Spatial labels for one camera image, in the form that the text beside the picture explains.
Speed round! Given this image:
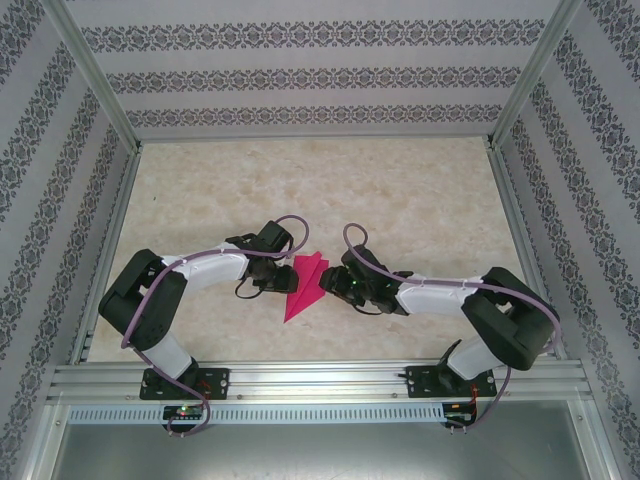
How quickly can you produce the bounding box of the pink paper sheet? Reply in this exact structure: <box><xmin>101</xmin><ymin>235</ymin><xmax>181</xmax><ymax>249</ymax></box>
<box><xmin>282</xmin><ymin>252</ymin><xmax>332</xmax><ymax>325</ymax></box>

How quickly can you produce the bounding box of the right circuit board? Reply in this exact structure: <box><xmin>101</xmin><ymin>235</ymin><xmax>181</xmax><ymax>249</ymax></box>
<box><xmin>444</xmin><ymin>402</ymin><xmax>479</xmax><ymax>424</ymax></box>

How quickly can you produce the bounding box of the circuit board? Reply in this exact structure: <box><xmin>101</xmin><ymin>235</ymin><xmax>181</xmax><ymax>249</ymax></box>
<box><xmin>163</xmin><ymin>404</ymin><xmax>204</xmax><ymax>421</ymax></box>
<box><xmin>444</xmin><ymin>402</ymin><xmax>479</xmax><ymax>424</ymax></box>

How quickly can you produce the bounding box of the left circuit board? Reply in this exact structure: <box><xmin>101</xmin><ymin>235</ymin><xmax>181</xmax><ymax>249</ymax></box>
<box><xmin>163</xmin><ymin>404</ymin><xmax>204</xmax><ymax>421</ymax></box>

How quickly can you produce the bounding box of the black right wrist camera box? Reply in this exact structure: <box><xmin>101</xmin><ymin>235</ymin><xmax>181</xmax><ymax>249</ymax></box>
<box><xmin>339</xmin><ymin>244</ymin><xmax>389</xmax><ymax>286</ymax></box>

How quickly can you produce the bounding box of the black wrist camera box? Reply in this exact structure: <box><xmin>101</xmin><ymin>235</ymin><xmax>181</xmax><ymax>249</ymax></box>
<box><xmin>339</xmin><ymin>244</ymin><xmax>389</xmax><ymax>286</ymax></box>
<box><xmin>254</xmin><ymin>219</ymin><xmax>294</xmax><ymax>259</ymax></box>

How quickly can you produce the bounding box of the thin black left gripper cable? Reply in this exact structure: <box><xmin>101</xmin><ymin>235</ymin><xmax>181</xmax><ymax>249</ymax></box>
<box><xmin>233</xmin><ymin>279</ymin><xmax>264</xmax><ymax>300</ymax></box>

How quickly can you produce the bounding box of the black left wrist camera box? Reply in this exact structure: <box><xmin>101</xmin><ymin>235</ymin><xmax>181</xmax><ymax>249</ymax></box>
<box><xmin>254</xmin><ymin>219</ymin><xmax>294</xmax><ymax>259</ymax></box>

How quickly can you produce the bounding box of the aluminium front rail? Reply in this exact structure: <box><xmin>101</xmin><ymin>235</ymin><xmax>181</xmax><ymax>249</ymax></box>
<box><xmin>47</xmin><ymin>357</ymin><xmax>594</xmax><ymax>401</ymax></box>

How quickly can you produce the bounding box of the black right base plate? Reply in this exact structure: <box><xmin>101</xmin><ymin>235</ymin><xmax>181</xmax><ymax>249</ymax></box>
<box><xmin>404</xmin><ymin>364</ymin><xmax>499</xmax><ymax>400</ymax></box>

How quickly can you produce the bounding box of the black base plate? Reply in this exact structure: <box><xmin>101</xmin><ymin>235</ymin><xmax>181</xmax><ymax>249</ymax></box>
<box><xmin>404</xmin><ymin>364</ymin><xmax>499</xmax><ymax>400</ymax></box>
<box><xmin>139</xmin><ymin>367</ymin><xmax>232</xmax><ymax>401</ymax></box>

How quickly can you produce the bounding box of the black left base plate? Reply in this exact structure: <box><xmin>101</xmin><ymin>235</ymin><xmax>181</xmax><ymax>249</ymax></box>
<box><xmin>139</xmin><ymin>367</ymin><xmax>232</xmax><ymax>401</ymax></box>

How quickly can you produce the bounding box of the slotted grey cable duct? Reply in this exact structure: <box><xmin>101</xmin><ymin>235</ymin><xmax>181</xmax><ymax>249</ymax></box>
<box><xmin>67</xmin><ymin>403</ymin><xmax>446</xmax><ymax>426</ymax></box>

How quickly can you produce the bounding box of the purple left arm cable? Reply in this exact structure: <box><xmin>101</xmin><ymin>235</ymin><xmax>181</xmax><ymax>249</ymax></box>
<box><xmin>121</xmin><ymin>214</ymin><xmax>310</xmax><ymax>440</ymax></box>

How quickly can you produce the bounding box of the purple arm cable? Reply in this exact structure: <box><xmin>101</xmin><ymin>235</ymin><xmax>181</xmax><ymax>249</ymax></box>
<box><xmin>342</xmin><ymin>223</ymin><xmax>562</xmax><ymax>436</ymax></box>
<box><xmin>121</xmin><ymin>214</ymin><xmax>310</xmax><ymax>440</ymax></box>

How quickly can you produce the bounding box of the aluminium side rail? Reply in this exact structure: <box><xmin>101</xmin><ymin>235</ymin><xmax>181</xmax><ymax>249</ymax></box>
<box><xmin>67</xmin><ymin>147</ymin><xmax>144</xmax><ymax>365</ymax></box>
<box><xmin>487</xmin><ymin>147</ymin><xmax>571</xmax><ymax>361</ymax></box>

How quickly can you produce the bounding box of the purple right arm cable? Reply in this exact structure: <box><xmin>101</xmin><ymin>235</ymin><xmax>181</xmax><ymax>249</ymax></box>
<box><xmin>342</xmin><ymin>223</ymin><xmax>562</xmax><ymax>436</ymax></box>

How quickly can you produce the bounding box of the aluminium frame post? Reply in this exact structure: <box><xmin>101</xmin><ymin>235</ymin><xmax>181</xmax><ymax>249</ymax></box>
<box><xmin>485</xmin><ymin>0</ymin><xmax>585</xmax><ymax>151</ymax></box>
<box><xmin>47</xmin><ymin>0</ymin><xmax>144</xmax><ymax>154</ymax></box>

